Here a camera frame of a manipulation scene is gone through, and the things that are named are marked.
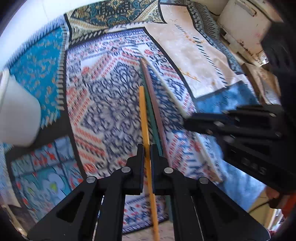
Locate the yellow chopstick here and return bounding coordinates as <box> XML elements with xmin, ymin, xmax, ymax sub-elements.
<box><xmin>139</xmin><ymin>86</ymin><xmax>160</xmax><ymax>240</ymax></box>

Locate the green chopstick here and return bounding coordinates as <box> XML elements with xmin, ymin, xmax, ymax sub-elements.
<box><xmin>141</xmin><ymin>67</ymin><xmax>174</xmax><ymax>222</ymax></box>

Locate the person's right hand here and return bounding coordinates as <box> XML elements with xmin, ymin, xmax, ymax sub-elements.
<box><xmin>264</xmin><ymin>186</ymin><xmax>295</xmax><ymax>218</ymax></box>

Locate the white ceramic utensil cup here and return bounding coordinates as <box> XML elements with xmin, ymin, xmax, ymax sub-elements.
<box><xmin>0</xmin><ymin>68</ymin><xmax>41</xmax><ymax>147</ymax></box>

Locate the patterned patchwork table mat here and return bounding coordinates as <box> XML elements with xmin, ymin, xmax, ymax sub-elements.
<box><xmin>1</xmin><ymin>1</ymin><xmax>263</xmax><ymax>232</ymax></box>

